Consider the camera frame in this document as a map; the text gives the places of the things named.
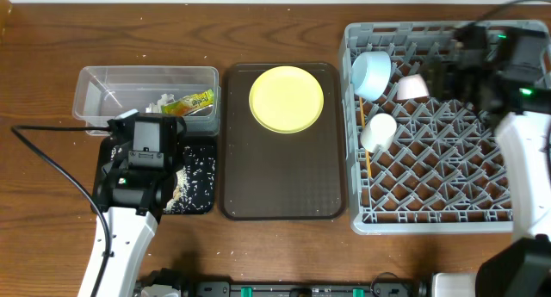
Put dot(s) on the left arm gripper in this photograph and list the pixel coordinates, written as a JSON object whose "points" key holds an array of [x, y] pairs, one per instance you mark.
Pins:
{"points": [[118, 168]]}

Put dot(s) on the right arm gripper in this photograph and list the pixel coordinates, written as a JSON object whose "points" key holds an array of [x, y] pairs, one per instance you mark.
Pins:
{"points": [[442, 79]]}

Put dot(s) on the pink bowl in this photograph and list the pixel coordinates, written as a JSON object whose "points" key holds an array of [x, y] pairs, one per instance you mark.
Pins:
{"points": [[411, 87]]}

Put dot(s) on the white tissue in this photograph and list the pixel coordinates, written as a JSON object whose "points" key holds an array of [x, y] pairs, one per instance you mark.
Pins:
{"points": [[156, 107]]}

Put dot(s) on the blue bowl with rice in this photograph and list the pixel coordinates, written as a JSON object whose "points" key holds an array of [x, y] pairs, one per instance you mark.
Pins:
{"points": [[370, 74]]}

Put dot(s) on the green snack wrapper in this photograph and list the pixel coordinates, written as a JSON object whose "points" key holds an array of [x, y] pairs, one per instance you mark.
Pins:
{"points": [[189, 104]]}

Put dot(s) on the cream cup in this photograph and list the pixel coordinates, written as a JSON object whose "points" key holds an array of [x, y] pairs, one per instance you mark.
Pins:
{"points": [[378, 134]]}

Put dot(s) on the wooden chopstick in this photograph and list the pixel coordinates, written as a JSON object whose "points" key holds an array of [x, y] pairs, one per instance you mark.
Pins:
{"points": [[363, 124]]}

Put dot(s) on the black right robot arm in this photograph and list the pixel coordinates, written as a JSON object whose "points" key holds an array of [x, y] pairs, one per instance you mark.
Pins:
{"points": [[519, 112]]}

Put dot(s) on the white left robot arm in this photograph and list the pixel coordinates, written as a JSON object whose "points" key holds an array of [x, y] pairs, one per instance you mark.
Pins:
{"points": [[121, 239]]}

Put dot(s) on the grey dishwasher rack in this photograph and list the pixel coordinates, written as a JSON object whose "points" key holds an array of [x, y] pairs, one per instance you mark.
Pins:
{"points": [[443, 172]]}

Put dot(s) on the spilled rice pile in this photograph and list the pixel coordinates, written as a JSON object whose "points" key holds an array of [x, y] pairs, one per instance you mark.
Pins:
{"points": [[180, 181]]}

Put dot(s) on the black plastic tray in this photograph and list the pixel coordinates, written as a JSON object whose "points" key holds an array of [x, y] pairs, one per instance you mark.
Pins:
{"points": [[194, 191]]}

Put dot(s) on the clear plastic bin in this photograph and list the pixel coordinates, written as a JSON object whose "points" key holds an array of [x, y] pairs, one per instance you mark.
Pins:
{"points": [[104, 92]]}

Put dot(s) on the brown serving tray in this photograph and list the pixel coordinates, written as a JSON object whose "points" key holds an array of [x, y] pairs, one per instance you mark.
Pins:
{"points": [[277, 176]]}

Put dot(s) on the yellow plate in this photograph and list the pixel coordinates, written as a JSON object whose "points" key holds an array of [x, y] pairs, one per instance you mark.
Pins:
{"points": [[286, 99]]}

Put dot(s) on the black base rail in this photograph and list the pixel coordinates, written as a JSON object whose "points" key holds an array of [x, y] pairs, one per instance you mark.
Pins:
{"points": [[382, 288]]}

